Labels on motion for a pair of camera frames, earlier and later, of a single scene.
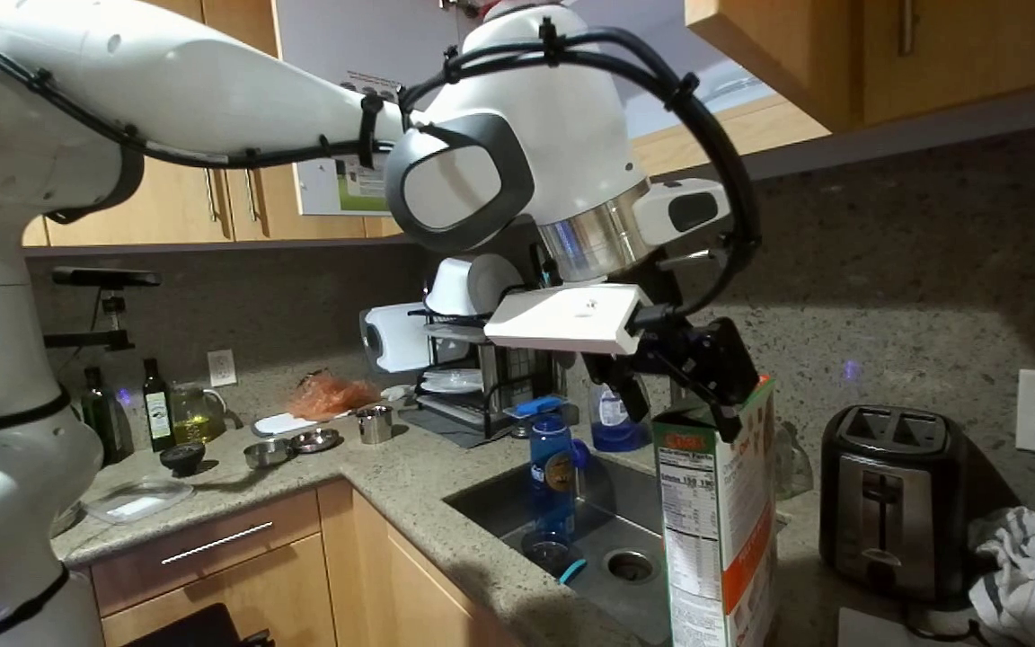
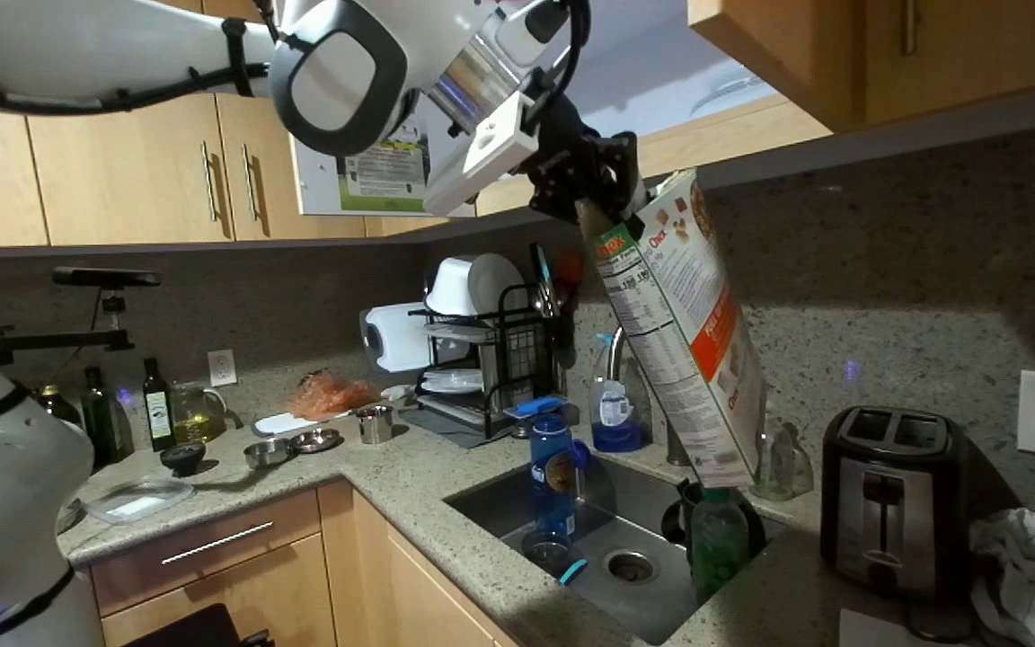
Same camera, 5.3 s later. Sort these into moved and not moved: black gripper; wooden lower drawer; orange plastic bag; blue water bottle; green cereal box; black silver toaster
Moved: black gripper; green cereal box
Not moved: black silver toaster; blue water bottle; orange plastic bag; wooden lower drawer
